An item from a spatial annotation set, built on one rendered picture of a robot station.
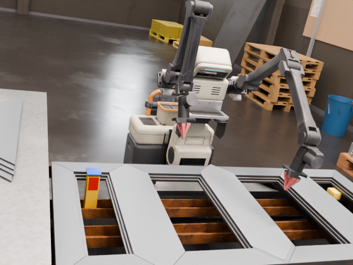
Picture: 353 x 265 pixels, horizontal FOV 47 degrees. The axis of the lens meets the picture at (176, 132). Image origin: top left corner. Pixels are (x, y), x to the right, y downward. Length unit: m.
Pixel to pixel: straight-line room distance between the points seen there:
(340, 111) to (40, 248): 5.46
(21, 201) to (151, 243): 0.47
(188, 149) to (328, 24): 5.40
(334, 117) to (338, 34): 1.60
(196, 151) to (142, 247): 1.08
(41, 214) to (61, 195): 0.48
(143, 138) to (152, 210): 1.01
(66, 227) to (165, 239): 0.34
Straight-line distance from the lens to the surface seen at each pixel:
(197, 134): 2.38
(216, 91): 2.32
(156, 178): 1.91
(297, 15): 8.19
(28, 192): 1.28
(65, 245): 1.40
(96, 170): 1.77
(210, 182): 1.92
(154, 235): 1.49
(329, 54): 7.34
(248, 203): 1.83
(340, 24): 7.26
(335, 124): 6.26
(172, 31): 11.62
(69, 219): 1.52
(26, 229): 1.12
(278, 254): 1.58
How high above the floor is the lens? 1.70
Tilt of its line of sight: 20 degrees down
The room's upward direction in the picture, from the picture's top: 11 degrees clockwise
